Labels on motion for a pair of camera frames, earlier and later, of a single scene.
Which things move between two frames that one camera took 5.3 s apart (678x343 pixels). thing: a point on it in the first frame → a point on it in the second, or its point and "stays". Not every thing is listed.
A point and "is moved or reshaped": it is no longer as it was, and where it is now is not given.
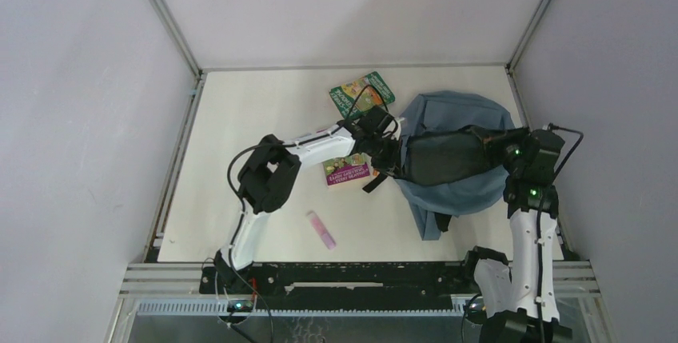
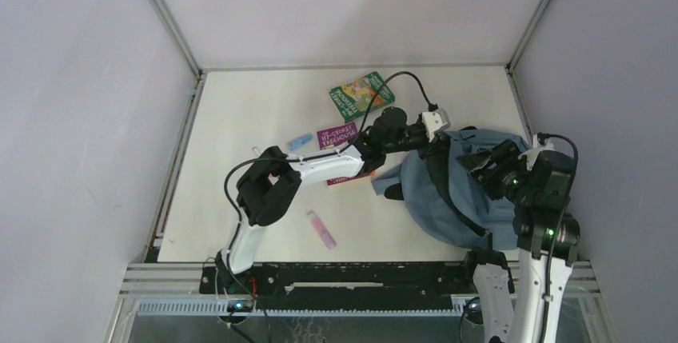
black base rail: [348, 286] stays
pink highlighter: [323, 232] stays
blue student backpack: [445, 169] is moved or reshaped
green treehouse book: [344, 96] stays
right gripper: [492, 139] → [504, 153]
